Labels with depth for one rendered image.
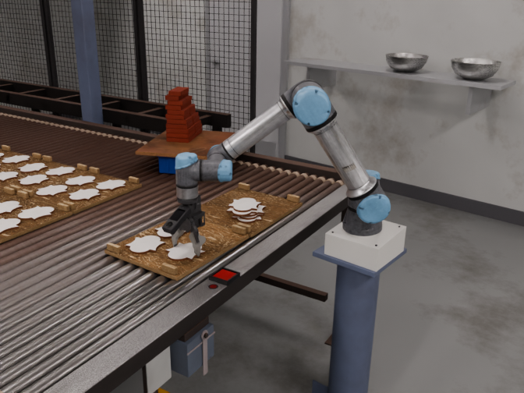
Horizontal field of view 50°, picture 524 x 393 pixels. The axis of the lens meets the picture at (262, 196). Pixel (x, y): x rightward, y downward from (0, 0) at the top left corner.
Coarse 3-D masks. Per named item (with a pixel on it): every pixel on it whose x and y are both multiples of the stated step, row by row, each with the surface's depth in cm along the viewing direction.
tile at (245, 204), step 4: (236, 200) 234; (240, 200) 234; (244, 200) 234; (248, 200) 235; (252, 200) 235; (232, 204) 230; (236, 204) 230; (240, 204) 230; (244, 204) 230; (248, 204) 230; (252, 204) 230; (256, 204) 231; (236, 208) 226; (240, 208) 226; (244, 208) 226; (248, 208) 226; (252, 208) 227; (256, 208) 227
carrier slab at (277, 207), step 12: (228, 192) 258; (240, 192) 258; (252, 192) 258; (204, 204) 243; (216, 204) 243; (228, 204) 243; (264, 204) 244; (276, 204) 244; (288, 204) 244; (300, 204) 246; (216, 216) 231; (228, 216) 231; (264, 216) 231; (276, 216) 232; (252, 228) 219; (264, 228) 223
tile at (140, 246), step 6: (138, 240) 205; (144, 240) 206; (150, 240) 206; (156, 240) 206; (126, 246) 202; (132, 246) 201; (138, 246) 201; (144, 246) 201; (150, 246) 201; (156, 246) 201; (132, 252) 198; (138, 252) 197; (144, 252) 197
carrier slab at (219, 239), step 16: (160, 224) 222; (208, 224) 223; (128, 240) 208; (208, 240) 209; (224, 240) 209; (240, 240) 210; (112, 256) 199; (128, 256) 196; (144, 256) 196; (160, 256) 196; (208, 256) 197; (160, 272) 186
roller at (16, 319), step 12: (276, 180) 282; (120, 264) 195; (96, 276) 186; (72, 288) 178; (48, 300) 171; (60, 300) 174; (24, 312) 164; (36, 312) 166; (0, 324) 158; (12, 324) 160
